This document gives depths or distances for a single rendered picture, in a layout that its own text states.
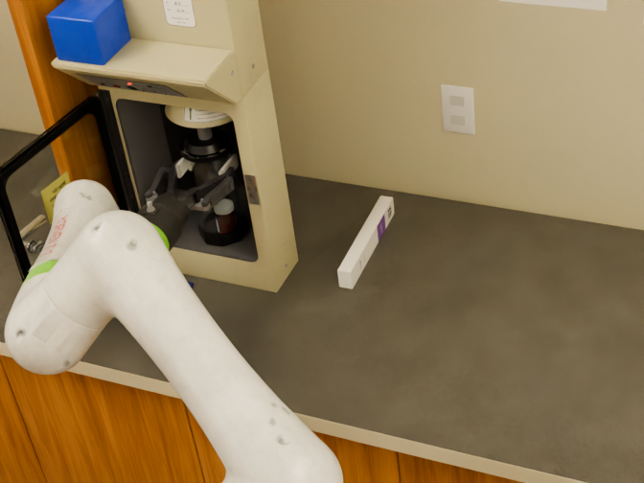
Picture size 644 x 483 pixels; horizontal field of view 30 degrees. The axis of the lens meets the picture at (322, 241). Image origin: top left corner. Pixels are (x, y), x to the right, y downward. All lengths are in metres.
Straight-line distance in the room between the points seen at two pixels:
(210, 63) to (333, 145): 0.69
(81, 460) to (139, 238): 1.18
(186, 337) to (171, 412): 0.88
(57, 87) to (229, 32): 0.39
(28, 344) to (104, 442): 0.96
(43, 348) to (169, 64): 0.65
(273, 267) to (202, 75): 0.52
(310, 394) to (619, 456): 0.57
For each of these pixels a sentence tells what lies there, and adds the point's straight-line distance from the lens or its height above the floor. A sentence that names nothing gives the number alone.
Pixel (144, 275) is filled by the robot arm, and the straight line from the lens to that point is 1.63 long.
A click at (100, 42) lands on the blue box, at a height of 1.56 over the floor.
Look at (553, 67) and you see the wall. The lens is 2.47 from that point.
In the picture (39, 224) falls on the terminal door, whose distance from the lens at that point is 2.32.
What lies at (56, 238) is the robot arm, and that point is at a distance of 1.96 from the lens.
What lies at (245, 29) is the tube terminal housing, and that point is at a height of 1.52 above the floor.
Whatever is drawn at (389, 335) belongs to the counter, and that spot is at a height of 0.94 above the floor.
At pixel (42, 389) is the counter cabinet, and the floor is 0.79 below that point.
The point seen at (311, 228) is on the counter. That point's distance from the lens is 2.64.
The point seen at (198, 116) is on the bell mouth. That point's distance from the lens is 2.32.
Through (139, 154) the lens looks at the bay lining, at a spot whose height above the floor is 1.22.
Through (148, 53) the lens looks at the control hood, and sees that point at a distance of 2.21.
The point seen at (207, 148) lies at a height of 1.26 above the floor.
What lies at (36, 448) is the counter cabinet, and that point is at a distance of 2.83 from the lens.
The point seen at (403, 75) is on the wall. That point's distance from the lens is 2.58.
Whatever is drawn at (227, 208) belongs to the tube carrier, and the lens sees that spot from 2.45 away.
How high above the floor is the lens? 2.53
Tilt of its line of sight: 38 degrees down
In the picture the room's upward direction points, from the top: 8 degrees counter-clockwise
